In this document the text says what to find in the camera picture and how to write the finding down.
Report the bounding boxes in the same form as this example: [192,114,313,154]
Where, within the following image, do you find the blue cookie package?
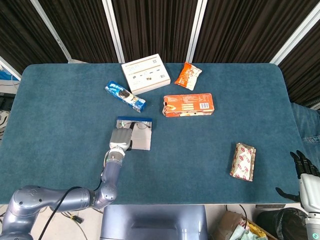
[104,80,147,113]

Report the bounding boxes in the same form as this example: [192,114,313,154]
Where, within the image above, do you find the black pleated curtain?
[0,0,68,73]
[193,0,320,63]
[278,21,320,102]
[111,0,200,63]
[37,0,118,63]

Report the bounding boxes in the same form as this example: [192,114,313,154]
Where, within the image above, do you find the cardboard box with paper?
[212,211,276,240]

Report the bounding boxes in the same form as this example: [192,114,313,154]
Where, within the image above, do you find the white cardboard box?
[121,53,172,96]

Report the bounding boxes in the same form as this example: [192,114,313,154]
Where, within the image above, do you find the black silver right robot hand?
[275,149,320,214]

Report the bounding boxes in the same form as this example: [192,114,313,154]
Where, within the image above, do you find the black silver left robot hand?
[109,121,137,152]

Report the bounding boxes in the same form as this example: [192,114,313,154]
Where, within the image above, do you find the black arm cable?
[37,172,106,240]

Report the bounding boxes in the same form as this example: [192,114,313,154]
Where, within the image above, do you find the blue and white glasses case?
[115,116,153,151]

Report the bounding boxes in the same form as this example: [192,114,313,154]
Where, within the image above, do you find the orange white snack bag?
[174,62,203,91]

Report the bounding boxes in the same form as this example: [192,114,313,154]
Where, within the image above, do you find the aluminium frame post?
[101,0,125,64]
[186,0,208,64]
[0,56,22,81]
[30,0,74,64]
[269,0,320,65]

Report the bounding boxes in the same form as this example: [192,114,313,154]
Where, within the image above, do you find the gold red snack packet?
[229,142,257,182]

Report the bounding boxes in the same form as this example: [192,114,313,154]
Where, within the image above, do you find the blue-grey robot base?
[99,204,209,240]

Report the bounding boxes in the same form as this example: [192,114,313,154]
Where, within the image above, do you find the black trash bag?
[256,207,307,240]

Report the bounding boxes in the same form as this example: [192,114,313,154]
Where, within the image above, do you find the teal tablecloth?
[0,62,320,206]

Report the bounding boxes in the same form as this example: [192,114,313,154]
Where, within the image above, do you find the black-framed eyeglasses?
[118,119,152,131]

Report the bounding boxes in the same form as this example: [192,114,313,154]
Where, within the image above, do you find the blue denim jeans leg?
[291,102,320,161]

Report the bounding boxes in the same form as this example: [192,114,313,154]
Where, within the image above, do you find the orange cracker box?
[162,93,216,118]

